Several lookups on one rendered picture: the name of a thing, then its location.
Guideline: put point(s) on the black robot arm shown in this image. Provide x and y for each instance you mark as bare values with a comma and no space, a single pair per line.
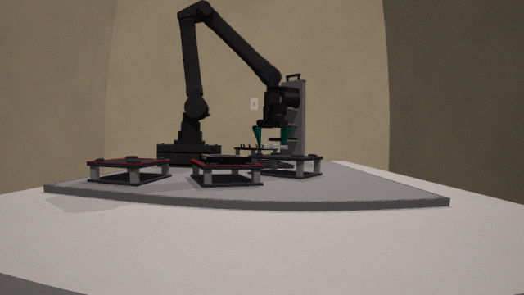
195,106

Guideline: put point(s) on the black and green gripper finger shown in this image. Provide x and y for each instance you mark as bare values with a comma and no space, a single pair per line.
285,134
257,132

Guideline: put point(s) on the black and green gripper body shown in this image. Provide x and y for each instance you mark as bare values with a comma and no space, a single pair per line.
271,124

